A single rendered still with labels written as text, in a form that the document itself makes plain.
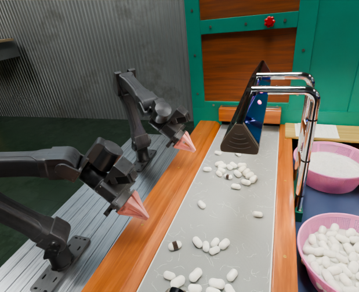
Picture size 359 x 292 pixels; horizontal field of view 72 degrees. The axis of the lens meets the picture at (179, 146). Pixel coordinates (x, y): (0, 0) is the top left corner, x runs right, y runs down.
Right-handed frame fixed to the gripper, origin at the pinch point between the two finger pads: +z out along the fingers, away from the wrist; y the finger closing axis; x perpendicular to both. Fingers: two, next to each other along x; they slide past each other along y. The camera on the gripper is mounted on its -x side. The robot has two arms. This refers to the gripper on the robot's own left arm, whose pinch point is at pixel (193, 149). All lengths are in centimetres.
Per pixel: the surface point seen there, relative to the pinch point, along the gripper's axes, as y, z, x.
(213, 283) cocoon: -43.0, 19.7, -4.4
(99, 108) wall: 205, -121, 195
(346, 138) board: 34, 48, -31
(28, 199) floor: 30, -74, 176
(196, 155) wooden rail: 10.3, 3.9, 8.6
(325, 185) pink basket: 7.2, 44.9, -19.4
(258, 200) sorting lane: -9.4, 26.5, -7.4
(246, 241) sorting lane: -27.2, 25.3, -6.5
